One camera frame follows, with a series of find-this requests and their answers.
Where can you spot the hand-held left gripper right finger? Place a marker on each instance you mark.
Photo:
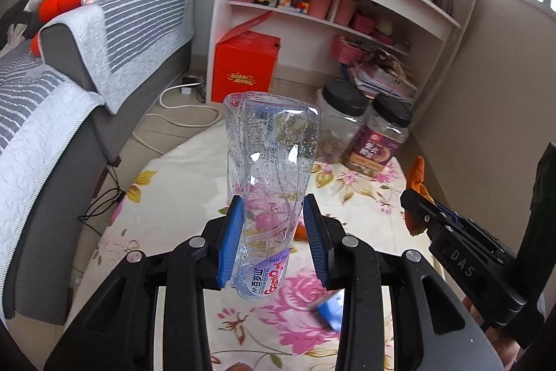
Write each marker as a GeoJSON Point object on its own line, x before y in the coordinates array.
{"type": "Point", "coordinates": [313, 243]}

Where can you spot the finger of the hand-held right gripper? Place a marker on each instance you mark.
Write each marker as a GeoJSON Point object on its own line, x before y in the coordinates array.
{"type": "Point", "coordinates": [419, 208]}

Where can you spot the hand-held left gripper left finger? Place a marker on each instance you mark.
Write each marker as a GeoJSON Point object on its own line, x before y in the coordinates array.
{"type": "Point", "coordinates": [230, 243]}

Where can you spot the orange peel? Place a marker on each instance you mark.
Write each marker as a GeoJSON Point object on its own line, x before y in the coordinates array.
{"type": "Point", "coordinates": [416, 175]}

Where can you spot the clear plastic bottle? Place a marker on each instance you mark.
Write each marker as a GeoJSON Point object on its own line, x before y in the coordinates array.
{"type": "Point", "coordinates": [269, 162]}

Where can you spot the blue snack packet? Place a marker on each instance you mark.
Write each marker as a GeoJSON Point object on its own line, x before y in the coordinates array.
{"type": "Point", "coordinates": [332, 310]}

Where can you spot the floral tablecloth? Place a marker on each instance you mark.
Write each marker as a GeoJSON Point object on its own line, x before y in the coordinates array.
{"type": "Point", "coordinates": [182, 188]}

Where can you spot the purple label jar black lid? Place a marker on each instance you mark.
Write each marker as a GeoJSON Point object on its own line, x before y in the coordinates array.
{"type": "Point", "coordinates": [378, 140]}

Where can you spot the clear jar with black lid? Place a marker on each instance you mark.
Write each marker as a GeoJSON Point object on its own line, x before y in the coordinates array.
{"type": "Point", "coordinates": [343, 114]}

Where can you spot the pile of papers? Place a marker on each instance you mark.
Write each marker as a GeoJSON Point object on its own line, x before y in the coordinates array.
{"type": "Point", "coordinates": [386, 75]}

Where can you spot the white power strip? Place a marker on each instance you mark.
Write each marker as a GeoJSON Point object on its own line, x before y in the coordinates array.
{"type": "Point", "coordinates": [191, 86]}

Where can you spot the large pink basket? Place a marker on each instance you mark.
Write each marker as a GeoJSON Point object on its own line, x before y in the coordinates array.
{"type": "Point", "coordinates": [347, 51]}

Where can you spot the red cardboard box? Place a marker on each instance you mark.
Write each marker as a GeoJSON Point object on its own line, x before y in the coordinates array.
{"type": "Point", "coordinates": [245, 62]}

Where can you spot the small pink basket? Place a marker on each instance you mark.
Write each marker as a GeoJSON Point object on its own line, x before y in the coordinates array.
{"type": "Point", "coordinates": [362, 24]}

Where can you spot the pink pen pot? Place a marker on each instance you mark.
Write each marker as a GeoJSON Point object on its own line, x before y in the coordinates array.
{"type": "Point", "coordinates": [345, 12]}
{"type": "Point", "coordinates": [320, 6]}

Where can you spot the grey striped seat cover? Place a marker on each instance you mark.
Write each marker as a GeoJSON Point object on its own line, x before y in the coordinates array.
{"type": "Point", "coordinates": [39, 127]}

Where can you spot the grey striped armrest cover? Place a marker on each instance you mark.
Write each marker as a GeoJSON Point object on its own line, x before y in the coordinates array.
{"type": "Point", "coordinates": [143, 27]}

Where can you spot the grey sofa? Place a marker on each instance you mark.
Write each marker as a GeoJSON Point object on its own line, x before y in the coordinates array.
{"type": "Point", "coordinates": [74, 62]}

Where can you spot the orange cushion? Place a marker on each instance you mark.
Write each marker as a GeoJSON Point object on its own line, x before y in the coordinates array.
{"type": "Point", "coordinates": [61, 1]}

